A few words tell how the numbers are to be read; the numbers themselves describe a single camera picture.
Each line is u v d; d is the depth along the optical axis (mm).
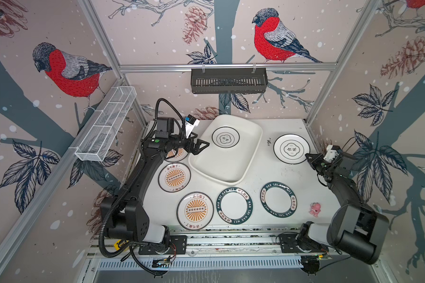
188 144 690
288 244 726
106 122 796
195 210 833
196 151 698
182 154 1033
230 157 1033
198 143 692
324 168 724
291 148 902
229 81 1037
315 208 827
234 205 840
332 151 775
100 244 360
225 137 1118
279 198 872
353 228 417
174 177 949
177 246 731
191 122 686
